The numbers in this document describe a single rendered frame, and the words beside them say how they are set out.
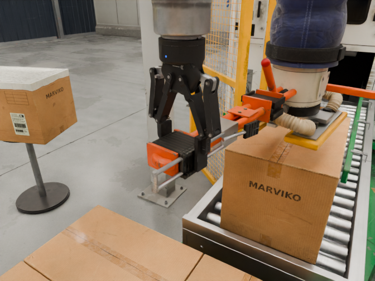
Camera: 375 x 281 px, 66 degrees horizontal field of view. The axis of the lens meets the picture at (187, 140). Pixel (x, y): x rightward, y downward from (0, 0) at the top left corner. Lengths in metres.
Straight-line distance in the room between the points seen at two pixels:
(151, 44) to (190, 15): 1.53
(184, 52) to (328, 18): 0.56
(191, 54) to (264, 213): 0.86
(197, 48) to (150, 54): 1.53
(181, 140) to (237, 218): 0.78
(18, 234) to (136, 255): 1.29
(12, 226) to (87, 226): 1.13
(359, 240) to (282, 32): 0.89
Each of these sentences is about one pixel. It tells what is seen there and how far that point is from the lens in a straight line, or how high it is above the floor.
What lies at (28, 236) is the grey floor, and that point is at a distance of 2.36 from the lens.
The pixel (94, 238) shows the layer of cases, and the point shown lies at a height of 0.54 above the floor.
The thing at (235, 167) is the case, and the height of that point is 0.88.
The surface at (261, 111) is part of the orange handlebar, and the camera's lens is 0.76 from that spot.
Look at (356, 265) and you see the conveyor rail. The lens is 1.30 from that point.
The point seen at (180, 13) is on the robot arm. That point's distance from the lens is 0.44.
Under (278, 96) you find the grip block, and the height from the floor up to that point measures 1.23.
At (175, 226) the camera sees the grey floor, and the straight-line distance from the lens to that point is 2.16.
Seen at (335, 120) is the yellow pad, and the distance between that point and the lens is 1.10.
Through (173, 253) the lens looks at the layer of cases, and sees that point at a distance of 1.25.
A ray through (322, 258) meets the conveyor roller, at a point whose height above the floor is 0.55.
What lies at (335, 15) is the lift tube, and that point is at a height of 1.43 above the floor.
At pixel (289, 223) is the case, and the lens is 1.20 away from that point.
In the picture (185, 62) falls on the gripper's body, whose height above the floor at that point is 1.38.
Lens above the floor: 1.47
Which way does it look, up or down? 26 degrees down
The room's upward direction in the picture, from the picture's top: straight up
